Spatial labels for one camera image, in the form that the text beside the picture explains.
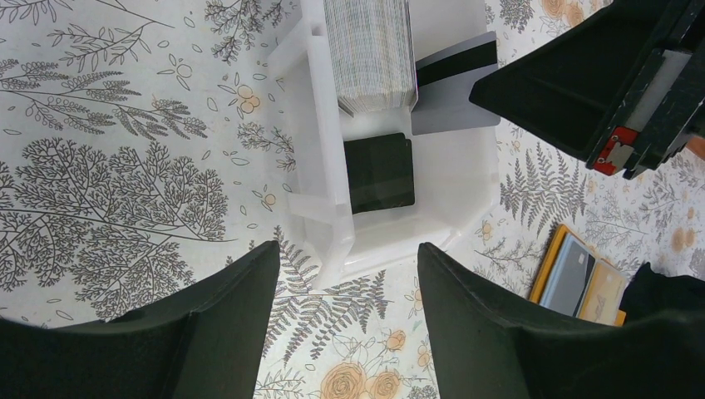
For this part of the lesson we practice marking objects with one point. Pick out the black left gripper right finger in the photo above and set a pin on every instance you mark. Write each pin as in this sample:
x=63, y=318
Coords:
x=487, y=342

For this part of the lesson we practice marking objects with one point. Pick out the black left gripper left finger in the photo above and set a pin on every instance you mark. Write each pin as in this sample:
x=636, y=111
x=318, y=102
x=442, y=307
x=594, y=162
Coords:
x=205, y=341

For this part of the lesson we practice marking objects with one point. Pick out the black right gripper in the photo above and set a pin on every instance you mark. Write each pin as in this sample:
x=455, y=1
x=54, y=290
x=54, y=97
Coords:
x=567, y=90

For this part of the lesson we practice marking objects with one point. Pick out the yellow leather card holder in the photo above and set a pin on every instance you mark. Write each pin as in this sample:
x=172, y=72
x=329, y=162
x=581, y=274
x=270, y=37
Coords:
x=547, y=264

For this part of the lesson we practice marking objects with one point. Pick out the yellow credit card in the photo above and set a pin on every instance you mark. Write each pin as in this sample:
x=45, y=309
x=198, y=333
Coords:
x=603, y=295

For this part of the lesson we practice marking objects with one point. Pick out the white card box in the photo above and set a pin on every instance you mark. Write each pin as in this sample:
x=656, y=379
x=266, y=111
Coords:
x=456, y=177

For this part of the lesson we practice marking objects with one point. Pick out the stack of white cards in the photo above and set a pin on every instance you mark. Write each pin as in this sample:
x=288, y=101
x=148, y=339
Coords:
x=372, y=55

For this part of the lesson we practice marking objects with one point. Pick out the black cloth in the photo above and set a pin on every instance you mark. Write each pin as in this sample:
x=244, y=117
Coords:
x=649, y=293

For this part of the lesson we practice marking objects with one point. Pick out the floral patterned table mat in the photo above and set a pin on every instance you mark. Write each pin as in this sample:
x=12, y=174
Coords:
x=144, y=144

